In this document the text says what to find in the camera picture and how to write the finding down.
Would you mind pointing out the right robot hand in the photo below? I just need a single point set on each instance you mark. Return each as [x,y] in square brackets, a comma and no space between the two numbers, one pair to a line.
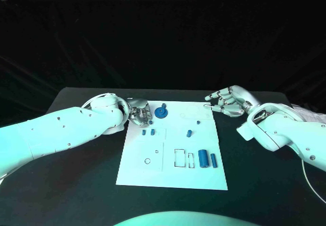
[229,103]

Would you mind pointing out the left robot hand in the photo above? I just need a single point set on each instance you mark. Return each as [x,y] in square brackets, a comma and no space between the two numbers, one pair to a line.
[138,113]

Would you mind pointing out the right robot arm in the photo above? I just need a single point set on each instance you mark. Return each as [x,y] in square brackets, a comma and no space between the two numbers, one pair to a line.
[284,130]

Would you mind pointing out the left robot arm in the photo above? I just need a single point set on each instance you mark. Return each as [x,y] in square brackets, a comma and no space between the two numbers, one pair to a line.
[63,130]

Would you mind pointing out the white task board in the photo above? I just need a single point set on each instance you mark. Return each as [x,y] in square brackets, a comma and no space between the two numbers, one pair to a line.
[173,146]

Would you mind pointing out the blue gear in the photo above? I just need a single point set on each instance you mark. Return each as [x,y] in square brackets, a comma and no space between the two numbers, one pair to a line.
[161,112]

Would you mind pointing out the blue block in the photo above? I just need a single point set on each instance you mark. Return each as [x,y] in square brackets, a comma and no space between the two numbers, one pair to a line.
[143,132]
[151,131]

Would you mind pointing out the blue thin long cylinder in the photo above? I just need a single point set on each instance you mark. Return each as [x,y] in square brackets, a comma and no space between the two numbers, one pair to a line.
[213,160]

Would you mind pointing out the blue thick long cylinder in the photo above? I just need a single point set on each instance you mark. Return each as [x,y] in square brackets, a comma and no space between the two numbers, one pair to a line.
[203,158]

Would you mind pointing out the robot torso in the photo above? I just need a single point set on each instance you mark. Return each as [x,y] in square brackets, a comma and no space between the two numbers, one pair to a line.
[185,219]

